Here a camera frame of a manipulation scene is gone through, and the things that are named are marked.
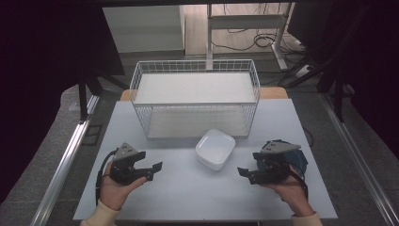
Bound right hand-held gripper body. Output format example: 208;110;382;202
252;139;302;186

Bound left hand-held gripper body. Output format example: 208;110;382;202
109;142;147;186

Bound person's right hand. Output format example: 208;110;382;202
262;166;314;218

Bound wooden table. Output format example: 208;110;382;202
120;87;289;102

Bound thin black cable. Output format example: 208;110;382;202
302;126;315;149

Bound white desk frame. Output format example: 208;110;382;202
205;3;296;71

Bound metal floor rail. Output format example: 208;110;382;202
29;94;101;226
319;93;399;226

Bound person's left hand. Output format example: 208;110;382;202
99;159;148;211

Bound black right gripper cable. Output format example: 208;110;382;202
288;166;310;201

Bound white power strip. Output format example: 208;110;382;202
294;64;312;78

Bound black cables on floor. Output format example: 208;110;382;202
211;3;307;56

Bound white wire shelf rack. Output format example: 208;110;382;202
129;59;262;139

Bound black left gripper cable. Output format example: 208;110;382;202
95;150;119;205

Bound dark floor grate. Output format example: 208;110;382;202
81;124;104;147

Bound white square bowl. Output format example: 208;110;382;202
195;128;236;172

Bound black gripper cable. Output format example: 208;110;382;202
95;150;119;205
288;166;310;201

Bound black metal stand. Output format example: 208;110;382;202
277;56;356;123
77;71;130;121

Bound white cabinet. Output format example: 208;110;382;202
103;5;186;54

